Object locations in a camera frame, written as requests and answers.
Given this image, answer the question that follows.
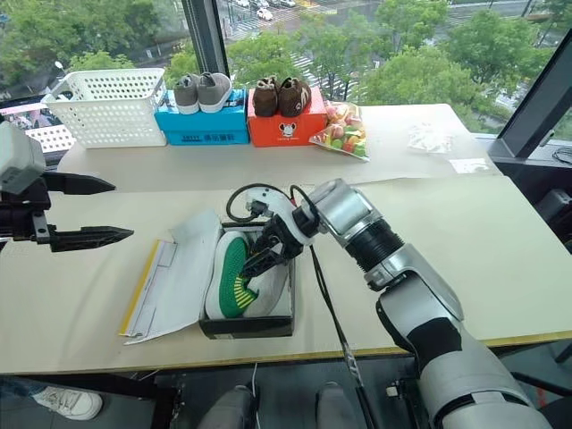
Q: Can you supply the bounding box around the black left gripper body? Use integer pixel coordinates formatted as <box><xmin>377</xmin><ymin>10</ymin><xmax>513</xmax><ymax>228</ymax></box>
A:
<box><xmin>0</xmin><ymin>175</ymin><xmax>59</xmax><ymax>245</ymax></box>

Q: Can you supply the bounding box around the white sneaker on floor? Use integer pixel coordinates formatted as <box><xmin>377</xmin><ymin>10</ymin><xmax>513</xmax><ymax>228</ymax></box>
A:
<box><xmin>32</xmin><ymin>385</ymin><xmax>105</xmax><ymax>422</ymax></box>

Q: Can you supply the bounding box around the white perforated plastic basket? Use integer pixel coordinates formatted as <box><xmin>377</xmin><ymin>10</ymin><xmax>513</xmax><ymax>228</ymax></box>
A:
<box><xmin>46</xmin><ymin>67</ymin><xmax>169</xmax><ymax>149</ymax></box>

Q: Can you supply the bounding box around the white shoe with green sole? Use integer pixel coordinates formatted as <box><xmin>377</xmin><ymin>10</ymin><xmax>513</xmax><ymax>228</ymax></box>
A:
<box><xmin>204</xmin><ymin>229</ymin><xmax>292</xmax><ymax>320</ymax></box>

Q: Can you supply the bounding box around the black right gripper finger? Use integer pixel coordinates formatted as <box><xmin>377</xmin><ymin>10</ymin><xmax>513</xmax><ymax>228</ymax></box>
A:
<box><xmin>248</xmin><ymin>229</ymin><xmax>275</xmax><ymax>261</ymax></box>
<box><xmin>240</xmin><ymin>245</ymin><xmax>290</xmax><ymax>277</ymax></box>

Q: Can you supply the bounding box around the dark rounded shape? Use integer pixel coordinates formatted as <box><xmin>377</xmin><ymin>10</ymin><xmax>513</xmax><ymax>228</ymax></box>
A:
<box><xmin>314</xmin><ymin>381</ymin><xmax>361</xmax><ymax>429</ymax></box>
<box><xmin>198</xmin><ymin>383</ymin><xmax>259</xmax><ymax>429</ymax></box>

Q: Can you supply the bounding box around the grey canvas shoe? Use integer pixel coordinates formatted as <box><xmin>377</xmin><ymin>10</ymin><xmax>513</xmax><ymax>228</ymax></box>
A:
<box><xmin>196</xmin><ymin>71</ymin><xmax>234</xmax><ymax>114</ymax></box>
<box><xmin>172</xmin><ymin>72</ymin><xmax>203</xmax><ymax>115</ymax></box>

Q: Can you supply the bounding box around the long black hanging cable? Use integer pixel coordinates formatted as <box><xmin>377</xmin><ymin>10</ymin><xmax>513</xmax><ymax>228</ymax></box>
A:
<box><xmin>308</xmin><ymin>244</ymin><xmax>375</xmax><ymax>429</ymax></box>

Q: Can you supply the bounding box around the crumpled clear plastic bag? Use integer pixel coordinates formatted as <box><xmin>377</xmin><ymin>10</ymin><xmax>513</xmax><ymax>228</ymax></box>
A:
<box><xmin>405</xmin><ymin>123</ymin><xmax>456</xmax><ymax>154</ymax></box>

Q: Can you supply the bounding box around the white yellow-edged shoebox lid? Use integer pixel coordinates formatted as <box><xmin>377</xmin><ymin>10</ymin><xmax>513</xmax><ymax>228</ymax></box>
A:
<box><xmin>117</xmin><ymin>208</ymin><xmax>224</xmax><ymax>346</ymax></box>

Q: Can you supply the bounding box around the dark slanted window frame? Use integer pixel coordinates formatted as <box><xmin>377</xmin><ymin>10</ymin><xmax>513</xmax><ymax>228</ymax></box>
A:
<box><xmin>487</xmin><ymin>29</ymin><xmax>572</xmax><ymax>158</ymax></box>

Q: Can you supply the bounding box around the white perforated tray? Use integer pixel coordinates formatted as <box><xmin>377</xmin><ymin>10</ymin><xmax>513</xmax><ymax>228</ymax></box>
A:
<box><xmin>25</xmin><ymin>124</ymin><xmax>78</xmax><ymax>156</ymax></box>

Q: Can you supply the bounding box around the blue shoebox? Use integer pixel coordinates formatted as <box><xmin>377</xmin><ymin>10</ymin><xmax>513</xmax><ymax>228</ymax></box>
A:
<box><xmin>153</xmin><ymin>88</ymin><xmax>251</xmax><ymax>147</ymax></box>

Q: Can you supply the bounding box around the dark window frame pillar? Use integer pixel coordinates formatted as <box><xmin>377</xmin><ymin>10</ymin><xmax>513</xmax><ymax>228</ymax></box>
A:
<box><xmin>180</xmin><ymin>0</ymin><xmax>231</xmax><ymax>82</ymax></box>

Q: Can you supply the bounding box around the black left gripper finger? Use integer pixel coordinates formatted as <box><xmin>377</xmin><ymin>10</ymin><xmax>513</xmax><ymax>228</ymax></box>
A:
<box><xmin>41</xmin><ymin>172</ymin><xmax>117</xmax><ymax>197</ymax></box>
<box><xmin>47</xmin><ymin>225</ymin><xmax>136</xmax><ymax>255</ymax></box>

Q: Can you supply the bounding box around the black shoebox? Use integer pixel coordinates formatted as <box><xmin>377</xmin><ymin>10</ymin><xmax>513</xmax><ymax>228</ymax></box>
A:
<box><xmin>198</xmin><ymin>220</ymin><xmax>297</xmax><ymax>341</ymax></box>

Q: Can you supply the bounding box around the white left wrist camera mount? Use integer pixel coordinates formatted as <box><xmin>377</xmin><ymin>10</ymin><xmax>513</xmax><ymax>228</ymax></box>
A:
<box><xmin>0</xmin><ymin>120</ymin><xmax>46</xmax><ymax>196</ymax></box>

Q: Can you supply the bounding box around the brown fuzzy shoe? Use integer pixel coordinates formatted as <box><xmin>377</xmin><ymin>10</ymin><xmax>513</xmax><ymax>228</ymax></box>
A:
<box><xmin>277</xmin><ymin>76</ymin><xmax>313</xmax><ymax>117</ymax></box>
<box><xmin>252</xmin><ymin>75</ymin><xmax>283</xmax><ymax>119</ymax></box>

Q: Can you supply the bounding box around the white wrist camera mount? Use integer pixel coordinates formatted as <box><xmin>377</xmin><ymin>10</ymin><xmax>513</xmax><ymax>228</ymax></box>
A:
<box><xmin>0</xmin><ymin>120</ymin><xmax>46</xmax><ymax>196</ymax></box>
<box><xmin>243</xmin><ymin>185</ymin><xmax>315</xmax><ymax>248</ymax></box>

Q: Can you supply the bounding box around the black looped wrist cable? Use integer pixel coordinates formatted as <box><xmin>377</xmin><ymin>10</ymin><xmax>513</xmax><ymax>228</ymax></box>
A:
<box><xmin>224</xmin><ymin>182</ymin><xmax>309</xmax><ymax>223</ymax></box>

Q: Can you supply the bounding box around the clear bag of colourful candies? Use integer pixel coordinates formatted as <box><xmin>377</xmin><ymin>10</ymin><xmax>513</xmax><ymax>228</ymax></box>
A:
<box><xmin>308</xmin><ymin>99</ymin><xmax>372</xmax><ymax>163</ymax></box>

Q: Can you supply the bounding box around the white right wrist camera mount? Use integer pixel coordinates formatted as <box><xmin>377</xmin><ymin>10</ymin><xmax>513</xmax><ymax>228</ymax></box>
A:
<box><xmin>243</xmin><ymin>185</ymin><xmax>315</xmax><ymax>248</ymax></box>

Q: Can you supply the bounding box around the small flat white packet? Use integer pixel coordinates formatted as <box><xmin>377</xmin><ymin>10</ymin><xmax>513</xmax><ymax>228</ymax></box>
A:
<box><xmin>448</xmin><ymin>156</ymin><xmax>491</xmax><ymax>175</ymax></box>

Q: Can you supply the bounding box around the orange shoebox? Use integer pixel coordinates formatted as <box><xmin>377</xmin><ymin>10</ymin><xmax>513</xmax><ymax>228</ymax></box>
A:
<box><xmin>246</xmin><ymin>86</ymin><xmax>331</xmax><ymax>148</ymax></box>

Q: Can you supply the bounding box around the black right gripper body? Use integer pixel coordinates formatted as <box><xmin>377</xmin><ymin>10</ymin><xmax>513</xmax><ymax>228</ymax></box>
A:
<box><xmin>262</xmin><ymin>214</ymin><xmax>307</xmax><ymax>265</ymax></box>

